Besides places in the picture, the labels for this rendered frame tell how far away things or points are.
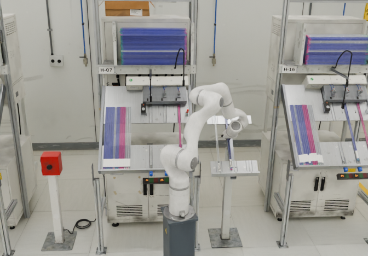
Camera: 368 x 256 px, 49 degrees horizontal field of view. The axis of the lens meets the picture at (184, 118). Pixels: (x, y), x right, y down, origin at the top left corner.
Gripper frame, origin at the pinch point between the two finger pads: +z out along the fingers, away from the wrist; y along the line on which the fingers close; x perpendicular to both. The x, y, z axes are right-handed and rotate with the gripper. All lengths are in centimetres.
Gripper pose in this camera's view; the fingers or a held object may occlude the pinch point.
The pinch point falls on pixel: (228, 137)
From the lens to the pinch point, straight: 299.9
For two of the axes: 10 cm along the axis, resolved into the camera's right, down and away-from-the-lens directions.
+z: -0.6, 3.0, 9.5
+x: 0.3, 9.6, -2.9
